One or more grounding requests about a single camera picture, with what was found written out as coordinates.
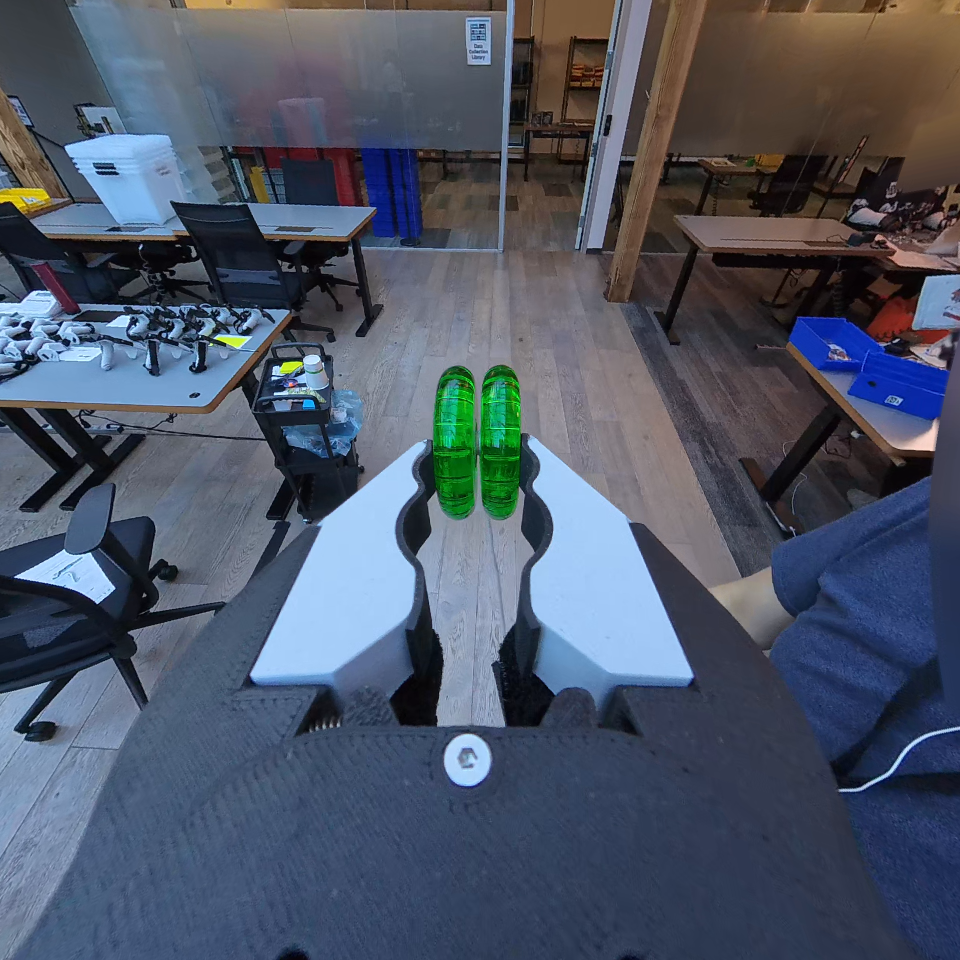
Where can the stack of blue bins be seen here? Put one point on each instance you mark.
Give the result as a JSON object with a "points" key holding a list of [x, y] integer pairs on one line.
{"points": [[390, 191]]}

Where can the white paper cup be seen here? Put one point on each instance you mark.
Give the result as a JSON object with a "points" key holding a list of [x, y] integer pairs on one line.
{"points": [[316, 373]]}

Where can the red flat case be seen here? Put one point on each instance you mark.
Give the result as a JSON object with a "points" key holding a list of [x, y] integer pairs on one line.
{"points": [[56, 286]]}

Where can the wooden post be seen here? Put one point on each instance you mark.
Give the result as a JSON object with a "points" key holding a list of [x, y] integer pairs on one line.
{"points": [[652, 150]]}

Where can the black utility cart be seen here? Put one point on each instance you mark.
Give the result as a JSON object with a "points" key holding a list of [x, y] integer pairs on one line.
{"points": [[315, 465]]}

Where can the stack of white storage bins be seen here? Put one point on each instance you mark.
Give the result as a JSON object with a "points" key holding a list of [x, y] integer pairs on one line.
{"points": [[131, 180]]}

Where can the grey standing desk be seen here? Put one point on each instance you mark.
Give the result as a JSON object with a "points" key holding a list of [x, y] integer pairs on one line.
{"points": [[765, 231]]}

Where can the long grey desk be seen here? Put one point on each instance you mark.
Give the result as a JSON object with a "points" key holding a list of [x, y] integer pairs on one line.
{"points": [[315, 219]]}

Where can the black mesh office chair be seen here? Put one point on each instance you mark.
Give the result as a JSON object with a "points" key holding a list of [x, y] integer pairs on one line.
{"points": [[240, 255]]}

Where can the yellow paper sheet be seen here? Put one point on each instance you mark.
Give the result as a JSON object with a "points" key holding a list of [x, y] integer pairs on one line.
{"points": [[234, 342]]}

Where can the person's right forearm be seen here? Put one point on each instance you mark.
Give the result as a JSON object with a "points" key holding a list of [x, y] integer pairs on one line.
{"points": [[750, 607]]}

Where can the green transparent yoyo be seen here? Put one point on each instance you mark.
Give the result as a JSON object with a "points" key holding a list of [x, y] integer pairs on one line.
{"points": [[499, 450]]}

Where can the white wall sign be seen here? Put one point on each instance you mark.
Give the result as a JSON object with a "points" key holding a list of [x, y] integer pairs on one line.
{"points": [[478, 41]]}

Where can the dark office chair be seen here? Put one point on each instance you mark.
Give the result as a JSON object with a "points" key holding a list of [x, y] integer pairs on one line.
{"points": [[45, 262]]}

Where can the wooden storage shelf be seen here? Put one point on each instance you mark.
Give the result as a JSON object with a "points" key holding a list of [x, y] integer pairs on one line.
{"points": [[585, 90]]}

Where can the person's blue shirt torso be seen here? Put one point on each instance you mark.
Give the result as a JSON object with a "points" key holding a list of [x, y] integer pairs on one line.
{"points": [[877, 600]]}

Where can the wooden edged work desk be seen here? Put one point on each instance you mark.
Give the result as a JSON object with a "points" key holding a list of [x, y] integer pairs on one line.
{"points": [[892, 431]]}

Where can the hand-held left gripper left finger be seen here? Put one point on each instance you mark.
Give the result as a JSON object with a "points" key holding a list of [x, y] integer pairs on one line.
{"points": [[341, 592]]}

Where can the grey table with wooden edge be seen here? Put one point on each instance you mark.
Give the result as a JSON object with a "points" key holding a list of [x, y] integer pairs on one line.
{"points": [[112, 386]]}

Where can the black armrest office chair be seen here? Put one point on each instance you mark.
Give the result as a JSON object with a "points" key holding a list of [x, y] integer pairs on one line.
{"points": [[67, 622]]}

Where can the white paper sheet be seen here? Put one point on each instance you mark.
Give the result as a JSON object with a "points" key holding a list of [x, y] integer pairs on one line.
{"points": [[67, 577]]}

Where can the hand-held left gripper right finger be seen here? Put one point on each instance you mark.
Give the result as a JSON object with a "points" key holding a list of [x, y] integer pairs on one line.
{"points": [[600, 592]]}

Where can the yellow plastic bin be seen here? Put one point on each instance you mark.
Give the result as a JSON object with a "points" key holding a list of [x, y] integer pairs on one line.
{"points": [[22, 201]]}

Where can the pile of hand-held grippers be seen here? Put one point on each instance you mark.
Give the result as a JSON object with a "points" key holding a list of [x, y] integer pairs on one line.
{"points": [[150, 334]]}

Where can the clear plastic bag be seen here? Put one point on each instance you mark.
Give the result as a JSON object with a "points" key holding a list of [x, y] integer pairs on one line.
{"points": [[341, 424]]}

